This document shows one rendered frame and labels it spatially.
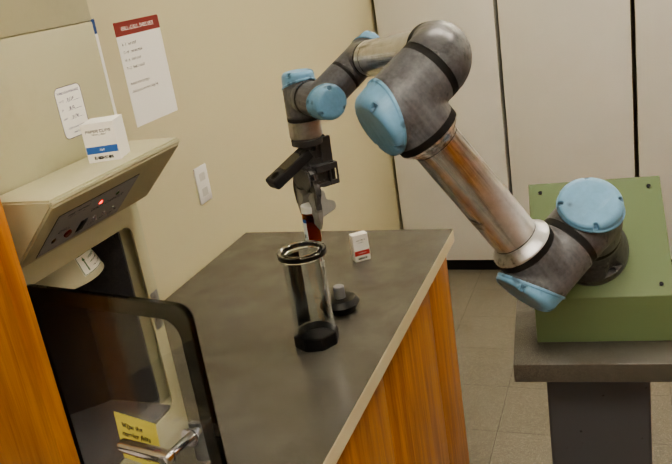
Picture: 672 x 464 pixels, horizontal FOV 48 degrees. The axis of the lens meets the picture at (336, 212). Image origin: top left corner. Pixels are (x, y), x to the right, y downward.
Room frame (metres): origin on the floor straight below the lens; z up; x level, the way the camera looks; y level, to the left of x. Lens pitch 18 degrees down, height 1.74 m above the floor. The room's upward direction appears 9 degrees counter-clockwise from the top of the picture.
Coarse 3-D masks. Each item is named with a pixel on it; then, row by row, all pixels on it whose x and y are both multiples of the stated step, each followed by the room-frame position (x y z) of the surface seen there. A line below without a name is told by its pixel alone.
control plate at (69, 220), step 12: (132, 180) 1.14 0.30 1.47; (108, 192) 1.08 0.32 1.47; (120, 192) 1.13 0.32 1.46; (84, 204) 1.03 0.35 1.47; (96, 204) 1.07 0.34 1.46; (108, 204) 1.12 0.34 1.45; (120, 204) 1.17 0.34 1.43; (60, 216) 0.98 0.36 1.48; (72, 216) 1.02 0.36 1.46; (84, 216) 1.06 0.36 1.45; (96, 216) 1.10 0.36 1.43; (108, 216) 1.15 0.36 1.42; (60, 228) 1.01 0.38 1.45; (72, 228) 1.05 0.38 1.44; (84, 228) 1.09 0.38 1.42; (48, 240) 1.00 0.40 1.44; (60, 240) 1.04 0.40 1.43
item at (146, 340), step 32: (32, 288) 0.96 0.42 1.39; (64, 288) 0.94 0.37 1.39; (64, 320) 0.94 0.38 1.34; (96, 320) 0.90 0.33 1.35; (128, 320) 0.87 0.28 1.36; (160, 320) 0.84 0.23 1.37; (192, 320) 0.82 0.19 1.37; (64, 352) 0.95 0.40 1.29; (96, 352) 0.91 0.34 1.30; (128, 352) 0.88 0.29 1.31; (160, 352) 0.85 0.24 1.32; (192, 352) 0.82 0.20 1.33; (64, 384) 0.96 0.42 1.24; (96, 384) 0.92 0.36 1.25; (128, 384) 0.89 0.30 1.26; (160, 384) 0.86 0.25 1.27; (192, 384) 0.83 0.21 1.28; (96, 416) 0.93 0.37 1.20; (160, 416) 0.86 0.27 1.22; (192, 416) 0.83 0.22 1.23; (96, 448) 0.94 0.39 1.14; (192, 448) 0.84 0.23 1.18
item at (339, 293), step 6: (336, 288) 1.67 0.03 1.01; (342, 288) 1.67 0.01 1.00; (330, 294) 1.71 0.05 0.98; (336, 294) 1.67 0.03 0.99; (342, 294) 1.67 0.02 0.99; (348, 294) 1.69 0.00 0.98; (354, 294) 1.69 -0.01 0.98; (336, 300) 1.67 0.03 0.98; (342, 300) 1.66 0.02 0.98; (348, 300) 1.66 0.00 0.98; (354, 300) 1.66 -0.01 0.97; (336, 306) 1.65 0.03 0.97; (342, 306) 1.64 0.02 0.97; (348, 306) 1.64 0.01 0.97; (354, 306) 1.66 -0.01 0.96; (336, 312) 1.65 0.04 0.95; (342, 312) 1.65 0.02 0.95; (348, 312) 1.65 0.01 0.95
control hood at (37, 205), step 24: (144, 144) 1.21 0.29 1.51; (168, 144) 1.20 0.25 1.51; (72, 168) 1.12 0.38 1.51; (96, 168) 1.09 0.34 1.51; (120, 168) 1.08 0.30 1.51; (144, 168) 1.16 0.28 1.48; (24, 192) 1.01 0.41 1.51; (48, 192) 0.99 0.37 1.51; (72, 192) 0.98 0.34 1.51; (96, 192) 1.04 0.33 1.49; (144, 192) 1.24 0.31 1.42; (24, 216) 0.96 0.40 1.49; (48, 216) 0.95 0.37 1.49; (24, 240) 0.96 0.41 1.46; (24, 264) 0.98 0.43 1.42
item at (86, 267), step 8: (80, 256) 1.16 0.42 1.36; (88, 256) 1.18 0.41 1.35; (96, 256) 1.20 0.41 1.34; (72, 264) 1.14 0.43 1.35; (80, 264) 1.15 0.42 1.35; (88, 264) 1.16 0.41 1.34; (96, 264) 1.18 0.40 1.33; (56, 272) 1.12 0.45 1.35; (64, 272) 1.13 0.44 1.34; (72, 272) 1.14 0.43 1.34; (80, 272) 1.14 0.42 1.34; (88, 272) 1.15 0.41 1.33; (96, 272) 1.17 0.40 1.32; (40, 280) 1.11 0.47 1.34; (48, 280) 1.11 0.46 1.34; (56, 280) 1.12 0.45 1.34; (64, 280) 1.12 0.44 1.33; (72, 280) 1.13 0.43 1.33; (80, 280) 1.14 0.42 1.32; (88, 280) 1.14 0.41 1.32; (72, 288) 1.12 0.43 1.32
